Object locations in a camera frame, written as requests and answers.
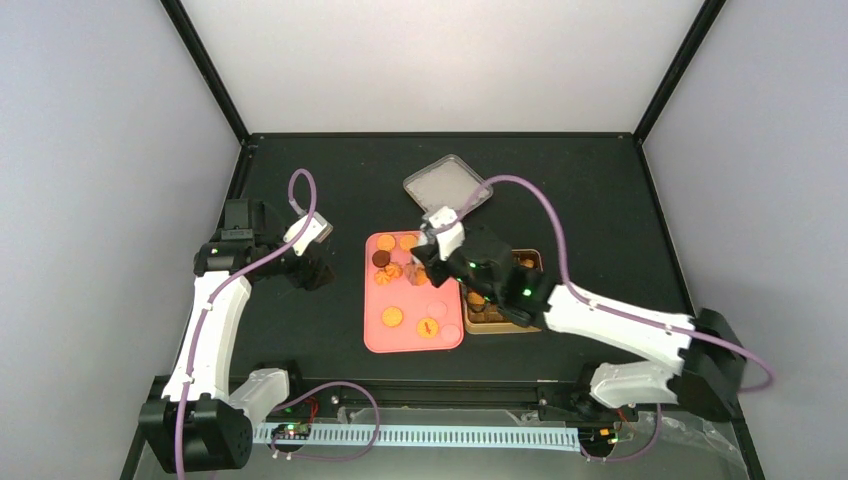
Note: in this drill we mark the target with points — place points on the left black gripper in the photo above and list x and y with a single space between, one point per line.
312 274

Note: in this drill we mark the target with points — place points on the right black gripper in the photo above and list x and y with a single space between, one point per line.
427 253

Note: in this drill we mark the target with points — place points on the gold cookie tin box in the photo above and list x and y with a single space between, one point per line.
482 318

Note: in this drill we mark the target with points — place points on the pink plastic tray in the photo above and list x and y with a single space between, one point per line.
412 300

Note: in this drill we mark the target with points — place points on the metal tongs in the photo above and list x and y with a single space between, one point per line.
416 274

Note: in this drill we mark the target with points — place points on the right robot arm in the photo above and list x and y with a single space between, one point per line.
694 362

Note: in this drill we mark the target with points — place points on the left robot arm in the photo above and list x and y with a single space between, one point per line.
198 422

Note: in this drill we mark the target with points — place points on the pale pink cookie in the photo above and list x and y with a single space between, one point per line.
437 310
451 334

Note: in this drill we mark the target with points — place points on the orange round cookie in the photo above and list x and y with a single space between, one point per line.
407 241
386 242

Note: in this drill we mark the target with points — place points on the orange swirl cookie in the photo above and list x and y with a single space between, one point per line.
382 277
394 270

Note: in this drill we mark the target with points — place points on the yellow cookie red mark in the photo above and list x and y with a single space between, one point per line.
427 328

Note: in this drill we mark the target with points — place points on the dark chocolate cookie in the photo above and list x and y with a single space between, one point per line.
381 258

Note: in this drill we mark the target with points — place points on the clear plastic lid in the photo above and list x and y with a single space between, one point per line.
447 182

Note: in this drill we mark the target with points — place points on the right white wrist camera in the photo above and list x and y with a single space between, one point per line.
444 229

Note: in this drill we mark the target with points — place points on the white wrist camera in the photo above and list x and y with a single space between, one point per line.
306 231
444 229

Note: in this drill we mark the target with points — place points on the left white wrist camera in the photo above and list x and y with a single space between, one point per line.
306 231

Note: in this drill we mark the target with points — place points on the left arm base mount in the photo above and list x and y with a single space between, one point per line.
306 404

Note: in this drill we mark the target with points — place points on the white slotted cable duct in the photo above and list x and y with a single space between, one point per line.
437 436

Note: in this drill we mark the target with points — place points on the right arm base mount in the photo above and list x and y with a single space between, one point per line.
573 405

